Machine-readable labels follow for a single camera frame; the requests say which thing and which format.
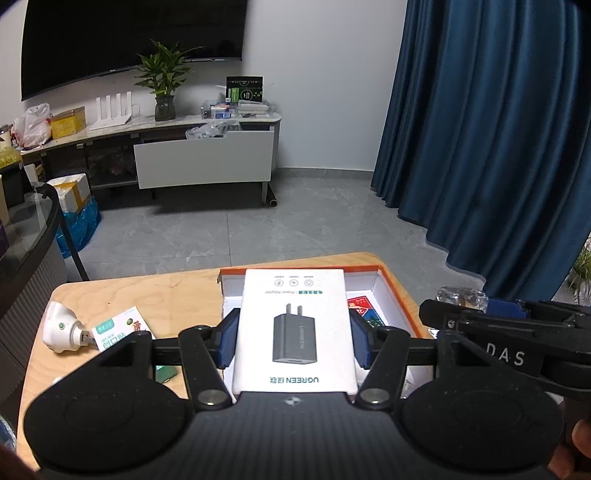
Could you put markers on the white charger box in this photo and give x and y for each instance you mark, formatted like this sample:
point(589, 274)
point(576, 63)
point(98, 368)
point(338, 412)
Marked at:
point(293, 323)

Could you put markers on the blue curtain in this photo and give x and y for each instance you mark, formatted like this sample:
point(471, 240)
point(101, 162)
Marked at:
point(485, 138)

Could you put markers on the pile of small boxes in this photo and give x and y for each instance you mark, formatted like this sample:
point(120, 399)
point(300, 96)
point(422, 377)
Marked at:
point(231, 110)

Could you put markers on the orange cardboard box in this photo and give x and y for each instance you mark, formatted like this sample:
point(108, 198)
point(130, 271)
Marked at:
point(392, 304)

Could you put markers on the small green plant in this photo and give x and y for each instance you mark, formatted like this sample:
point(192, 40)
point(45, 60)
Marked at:
point(581, 277)

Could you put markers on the white router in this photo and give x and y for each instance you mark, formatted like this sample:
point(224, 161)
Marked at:
point(113, 115)

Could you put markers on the black roll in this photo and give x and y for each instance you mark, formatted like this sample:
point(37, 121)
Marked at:
point(270, 199)

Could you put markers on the potted plant dark vase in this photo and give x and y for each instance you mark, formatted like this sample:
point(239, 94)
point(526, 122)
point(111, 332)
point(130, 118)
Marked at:
point(165, 78)

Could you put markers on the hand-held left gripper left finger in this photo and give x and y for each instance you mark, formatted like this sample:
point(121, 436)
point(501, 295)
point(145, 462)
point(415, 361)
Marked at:
point(227, 341)

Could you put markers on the white television cabinet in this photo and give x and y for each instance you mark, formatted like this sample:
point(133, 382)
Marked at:
point(203, 157)

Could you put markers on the teal bandage box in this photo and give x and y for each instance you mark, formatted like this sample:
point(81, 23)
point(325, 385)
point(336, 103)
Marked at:
point(115, 330)

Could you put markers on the white yellow cardboard box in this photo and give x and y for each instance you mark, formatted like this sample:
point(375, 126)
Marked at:
point(71, 194)

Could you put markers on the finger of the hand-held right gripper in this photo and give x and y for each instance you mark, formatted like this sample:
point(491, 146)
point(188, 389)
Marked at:
point(505, 308)

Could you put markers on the blue plastic bag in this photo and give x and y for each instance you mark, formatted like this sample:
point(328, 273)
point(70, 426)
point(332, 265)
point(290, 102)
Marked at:
point(78, 226)

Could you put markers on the white red plastic bag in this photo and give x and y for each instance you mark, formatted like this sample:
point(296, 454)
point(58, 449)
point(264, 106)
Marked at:
point(32, 127)

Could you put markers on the black wall television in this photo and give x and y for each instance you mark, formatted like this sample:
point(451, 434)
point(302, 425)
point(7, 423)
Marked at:
point(129, 37)

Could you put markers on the person's right hand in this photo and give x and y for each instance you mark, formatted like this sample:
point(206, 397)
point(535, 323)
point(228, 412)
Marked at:
point(577, 452)

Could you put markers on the small white plug-in heater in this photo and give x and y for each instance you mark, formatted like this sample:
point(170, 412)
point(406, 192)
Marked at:
point(62, 327)

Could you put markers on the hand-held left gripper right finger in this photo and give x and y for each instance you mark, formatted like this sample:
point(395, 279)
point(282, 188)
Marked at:
point(361, 341)

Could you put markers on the green black box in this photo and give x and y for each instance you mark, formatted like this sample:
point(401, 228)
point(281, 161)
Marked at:
point(244, 90)

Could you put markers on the clear plastic packaging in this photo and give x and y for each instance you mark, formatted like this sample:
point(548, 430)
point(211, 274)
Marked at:
point(210, 130)

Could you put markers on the clear liquid refill bottle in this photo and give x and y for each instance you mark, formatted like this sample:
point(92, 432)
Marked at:
point(461, 297)

